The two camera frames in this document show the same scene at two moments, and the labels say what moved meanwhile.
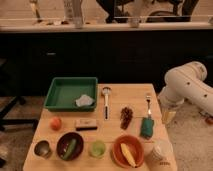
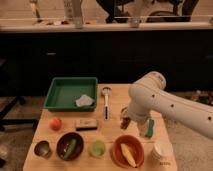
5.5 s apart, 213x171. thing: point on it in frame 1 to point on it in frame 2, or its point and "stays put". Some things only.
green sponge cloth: x=146 y=127 stays put
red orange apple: x=55 y=123 stays put
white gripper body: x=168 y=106 to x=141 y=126
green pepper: x=70 y=149 stays put
